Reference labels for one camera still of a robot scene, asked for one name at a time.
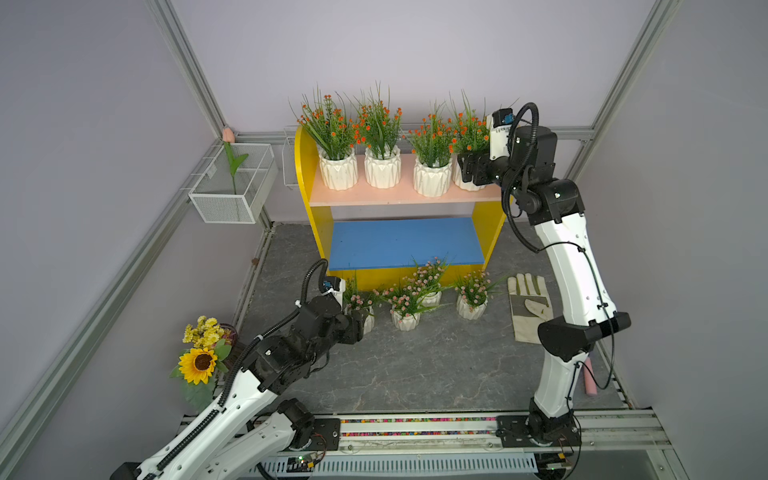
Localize pink plant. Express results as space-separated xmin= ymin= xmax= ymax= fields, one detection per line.
xmin=451 ymin=270 xmax=506 ymax=321
xmin=343 ymin=277 xmax=378 ymax=336
xmin=380 ymin=279 xmax=442 ymax=331
xmin=408 ymin=257 xmax=447 ymax=307

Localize orange plant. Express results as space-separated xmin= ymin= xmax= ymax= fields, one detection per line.
xmin=355 ymin=82 xmax=403 ymax=190
xmin=405 ymin=102 xmax=455 ymax=198
xmin=292 ymin=87 xmax=359 ymax=191
xmin=449 ymin=90 xmax=490 ymax=192

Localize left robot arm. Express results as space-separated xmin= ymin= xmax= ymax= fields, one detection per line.
xmin=111 ymin=259 xmax=364 ymax=479

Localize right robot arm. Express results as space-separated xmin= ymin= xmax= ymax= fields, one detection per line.
xmin=458 ymin=102 xmax=631 ymax=446

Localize yellow rack pink blue shelves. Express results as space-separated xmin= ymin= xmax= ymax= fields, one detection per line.
xmin=294 ymin=130 xmax=506 ymax=290

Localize beige gardening glove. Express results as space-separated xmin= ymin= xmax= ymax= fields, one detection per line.
xmin=507 ymin=273 xmax=554 ymax=344

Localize yellow sunflower bouquet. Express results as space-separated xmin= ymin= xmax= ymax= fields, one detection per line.
xmin=170 ymin=316 xmax=238 ymax=413

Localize white mesh hanging basket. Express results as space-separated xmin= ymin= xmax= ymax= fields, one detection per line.
xmin=188 ymin=143 xmax=278 ymax=224

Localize pink artificial tulip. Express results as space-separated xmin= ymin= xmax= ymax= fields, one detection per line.
xmin=222 ymin=127 xmax=249 ymax=195

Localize purple garden trowel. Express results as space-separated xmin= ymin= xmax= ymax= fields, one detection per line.
xmin=582 ymin=358 xmax=598 ymax=397

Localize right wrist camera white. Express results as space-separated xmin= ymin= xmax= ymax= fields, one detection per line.
xmin=486 ymin=108 xmax=515 ymax=160

